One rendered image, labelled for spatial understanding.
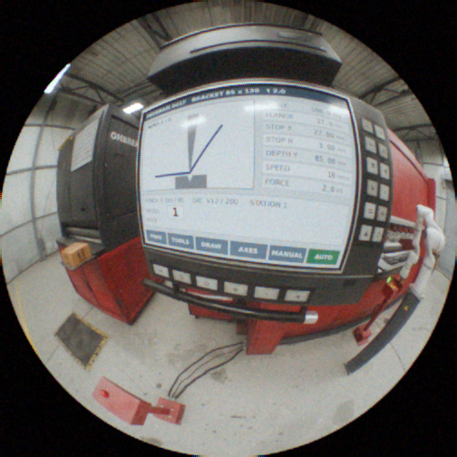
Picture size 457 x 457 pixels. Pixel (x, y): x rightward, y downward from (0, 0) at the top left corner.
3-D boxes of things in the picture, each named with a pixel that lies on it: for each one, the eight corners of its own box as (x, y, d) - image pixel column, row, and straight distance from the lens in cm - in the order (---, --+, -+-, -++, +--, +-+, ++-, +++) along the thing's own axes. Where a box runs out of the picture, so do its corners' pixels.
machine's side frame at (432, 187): (406, 300, 374) (434, 179, 357) (384, 279, 396) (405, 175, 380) (409, 296, 397) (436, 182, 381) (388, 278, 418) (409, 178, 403)
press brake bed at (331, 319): (270, 346, 162) (296, 288, 98) (268, 330, 172) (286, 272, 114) (403, 297, 375) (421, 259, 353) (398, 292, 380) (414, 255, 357)
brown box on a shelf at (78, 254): (60, 263, 146) (55, 248, 143) (81, 251, 154) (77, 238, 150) (72, 272, 119) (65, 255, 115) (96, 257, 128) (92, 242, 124)
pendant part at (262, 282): (147, 276, 33) (140, 107, 33) (176, 254, 40) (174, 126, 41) (360, 306, 33) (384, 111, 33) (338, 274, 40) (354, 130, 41)
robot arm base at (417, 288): (425, 294, 143) (436, 269, 138) (421, 301, 124) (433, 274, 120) (413, 282, 144) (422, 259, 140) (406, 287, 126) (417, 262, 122)
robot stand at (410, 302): (359, 368, 196) (425, 294, 142) (348, 375, 184) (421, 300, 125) (354, 357, 197) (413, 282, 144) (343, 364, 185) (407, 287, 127)
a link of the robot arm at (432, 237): (433, 271, 128) (444, 234, 126) (419, 264, 118) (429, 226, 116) (430, 265, 138) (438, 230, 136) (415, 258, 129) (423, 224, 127)
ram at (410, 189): (305, 210, 89) (302, 96, 114) (299, 209, 96) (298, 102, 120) (424, 229, 350) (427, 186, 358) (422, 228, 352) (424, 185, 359)
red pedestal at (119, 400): (155, 417, 152) (82, 399, 81) (162, 397, 150) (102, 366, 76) (179, 425, 147) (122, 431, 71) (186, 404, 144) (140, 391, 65)
